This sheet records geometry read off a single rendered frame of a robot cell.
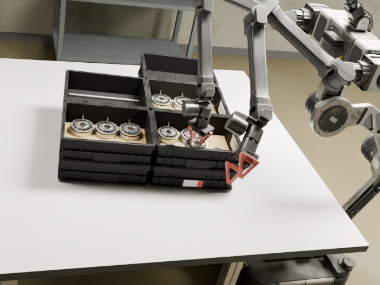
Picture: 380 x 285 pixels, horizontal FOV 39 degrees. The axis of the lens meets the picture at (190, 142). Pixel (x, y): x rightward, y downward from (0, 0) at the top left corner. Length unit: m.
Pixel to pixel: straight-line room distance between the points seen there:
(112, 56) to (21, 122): 2.03
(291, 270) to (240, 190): 0.61
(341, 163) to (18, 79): 2.54
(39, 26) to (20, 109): 2.31
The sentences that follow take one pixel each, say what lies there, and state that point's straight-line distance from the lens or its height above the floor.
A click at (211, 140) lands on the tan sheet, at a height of 0.83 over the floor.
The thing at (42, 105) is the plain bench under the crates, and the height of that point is 0.70.
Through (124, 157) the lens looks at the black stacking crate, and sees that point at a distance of 2.32.
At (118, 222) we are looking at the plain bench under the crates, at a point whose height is 0.70.
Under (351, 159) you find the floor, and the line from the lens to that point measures 4.51.
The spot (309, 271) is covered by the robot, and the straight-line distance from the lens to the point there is 2.99.
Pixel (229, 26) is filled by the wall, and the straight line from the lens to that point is 5.46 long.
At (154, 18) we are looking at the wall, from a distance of 5.20.
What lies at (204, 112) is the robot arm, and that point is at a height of 1.09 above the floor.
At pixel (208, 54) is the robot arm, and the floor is 1.30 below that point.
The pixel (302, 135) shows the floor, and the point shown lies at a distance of 4.56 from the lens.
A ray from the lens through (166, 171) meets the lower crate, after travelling 2.38.
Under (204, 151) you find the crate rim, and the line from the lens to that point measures 2.34.
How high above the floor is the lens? 2.23
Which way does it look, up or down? 33 degrees down
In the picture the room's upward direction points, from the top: 14 degrees clockwise
